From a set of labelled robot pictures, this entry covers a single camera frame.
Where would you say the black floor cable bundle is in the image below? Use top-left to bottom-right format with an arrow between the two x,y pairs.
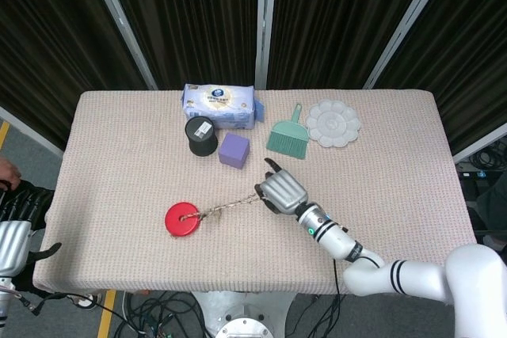
469,143 -> 507,173
112,290 -> 217,338

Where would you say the purple cube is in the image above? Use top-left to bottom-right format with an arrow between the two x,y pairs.
219,133 -> 251,169

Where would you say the pink waffle tablecloth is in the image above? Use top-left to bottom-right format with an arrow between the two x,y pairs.
32,89 -> 478,295

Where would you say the white partition post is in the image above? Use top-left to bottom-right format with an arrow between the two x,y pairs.
82,0 -> 159,90
453,122 -> 507,165
255,0 -> 278,89
362,0 -> 456,89

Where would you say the teal hand brush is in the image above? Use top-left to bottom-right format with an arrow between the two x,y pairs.
265,103 -> 309,161

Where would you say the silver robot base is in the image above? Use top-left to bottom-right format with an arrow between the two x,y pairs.
189,290 -> 298,338

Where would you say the black power strip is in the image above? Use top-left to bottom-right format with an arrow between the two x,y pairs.
457,169 -> 489,180

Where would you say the bystander bare hand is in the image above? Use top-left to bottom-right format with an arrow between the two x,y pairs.
0,157 -> 21,192

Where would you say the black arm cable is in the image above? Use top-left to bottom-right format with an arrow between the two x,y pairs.
331,256 -> 344,338

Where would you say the black mesh pen cup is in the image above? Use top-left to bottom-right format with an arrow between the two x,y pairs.
184,116 -> 219,157

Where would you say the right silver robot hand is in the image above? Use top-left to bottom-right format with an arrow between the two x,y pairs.
253,158 -> 309,215

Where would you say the white flower paint palette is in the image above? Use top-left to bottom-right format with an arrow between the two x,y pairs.
304,99 -> 362,148

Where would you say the red plastic disc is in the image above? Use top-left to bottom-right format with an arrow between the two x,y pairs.
164,202 -> 202,237

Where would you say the blue white tissue pack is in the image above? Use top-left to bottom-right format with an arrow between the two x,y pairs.
181,83 -> 261,131

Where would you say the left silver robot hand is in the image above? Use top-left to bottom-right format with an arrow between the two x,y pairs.
0,179 -> 63,276

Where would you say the dark curtain panel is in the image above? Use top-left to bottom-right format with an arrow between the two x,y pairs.
101,0 -> 262,90
267,0 -> 440,90
0,0 -> 154,149
374,0 -> 507,155

